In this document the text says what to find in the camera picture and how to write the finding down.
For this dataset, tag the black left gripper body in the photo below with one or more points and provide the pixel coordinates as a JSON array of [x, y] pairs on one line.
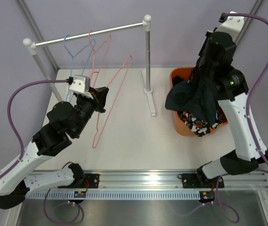
[[95, 105]]

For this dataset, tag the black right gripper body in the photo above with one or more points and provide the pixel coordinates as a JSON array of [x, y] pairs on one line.
[[203, 69]]

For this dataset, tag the dark green shorts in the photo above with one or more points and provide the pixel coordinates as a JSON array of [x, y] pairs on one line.
[[199, 102]]

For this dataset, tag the pink wire hanger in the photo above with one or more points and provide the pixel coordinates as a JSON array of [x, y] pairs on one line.
[[99, 55], [115, 83]]

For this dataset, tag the orange camouflage shorts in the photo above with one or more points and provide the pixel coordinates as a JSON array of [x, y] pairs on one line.
[[201, 128]]

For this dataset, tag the black shorts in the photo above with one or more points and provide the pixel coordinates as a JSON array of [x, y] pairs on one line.
[[177, 79]]

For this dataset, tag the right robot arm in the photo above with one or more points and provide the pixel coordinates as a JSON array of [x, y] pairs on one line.
[[229, 88]]

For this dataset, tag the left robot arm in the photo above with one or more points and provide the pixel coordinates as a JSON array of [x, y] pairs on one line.
[[66, 122]]

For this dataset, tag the orange plastic laundry basket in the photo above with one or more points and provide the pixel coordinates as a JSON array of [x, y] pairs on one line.
[[180, 126]]

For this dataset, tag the metal clothes rack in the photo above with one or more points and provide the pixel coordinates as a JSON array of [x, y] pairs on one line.
[[146, 73]]

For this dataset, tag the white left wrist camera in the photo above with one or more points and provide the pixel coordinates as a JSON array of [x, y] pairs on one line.
[[81, 85]]

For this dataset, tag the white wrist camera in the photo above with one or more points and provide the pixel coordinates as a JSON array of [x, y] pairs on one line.
[[81, 85], [231, 25]]

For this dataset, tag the blue wire hanger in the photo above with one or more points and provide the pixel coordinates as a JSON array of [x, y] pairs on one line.
[[68, 98]]

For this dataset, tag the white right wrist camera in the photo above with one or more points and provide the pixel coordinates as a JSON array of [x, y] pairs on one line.
[[231, 25]]

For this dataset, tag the aluminium mounting rail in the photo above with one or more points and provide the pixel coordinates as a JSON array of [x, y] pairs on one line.
[[168, 180]]

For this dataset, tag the white slotted cable duct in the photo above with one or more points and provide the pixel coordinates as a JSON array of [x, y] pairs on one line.
[[116, 195]]

